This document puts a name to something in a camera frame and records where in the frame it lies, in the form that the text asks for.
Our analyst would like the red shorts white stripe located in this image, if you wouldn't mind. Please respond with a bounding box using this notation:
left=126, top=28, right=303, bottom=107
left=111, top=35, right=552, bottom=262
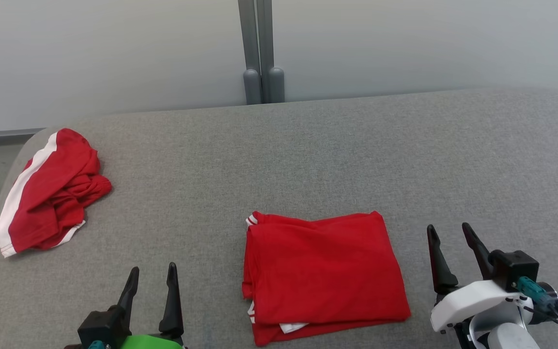
left=0, top=127, right=113, bottom=258

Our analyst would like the grey metal partition post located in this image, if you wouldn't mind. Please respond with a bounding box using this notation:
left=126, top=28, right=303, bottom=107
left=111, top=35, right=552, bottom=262
left=238, top=0, right=262, bottom=105
left=257, top=0, right=285, bottom=104

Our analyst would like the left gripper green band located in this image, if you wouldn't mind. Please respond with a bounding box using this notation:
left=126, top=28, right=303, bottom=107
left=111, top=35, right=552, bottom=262
left=117, top=262, right=186, bottom=349

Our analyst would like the red basketball jersey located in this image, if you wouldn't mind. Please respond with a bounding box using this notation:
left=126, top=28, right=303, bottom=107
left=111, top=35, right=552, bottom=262
left=242, top=210, right=411, bottom=347

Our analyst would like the teal right cable connector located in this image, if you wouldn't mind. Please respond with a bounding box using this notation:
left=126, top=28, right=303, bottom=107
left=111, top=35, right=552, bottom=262
left=516, top=276, right=554, bottom=309

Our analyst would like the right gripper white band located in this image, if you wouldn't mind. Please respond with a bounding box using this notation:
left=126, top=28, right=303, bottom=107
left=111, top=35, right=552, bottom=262
left=427, top=222, right=522, bottom=335

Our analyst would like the grey floor rail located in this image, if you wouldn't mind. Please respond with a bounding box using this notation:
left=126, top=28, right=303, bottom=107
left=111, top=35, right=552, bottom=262
left=0, top=128, right=46, bottom=147

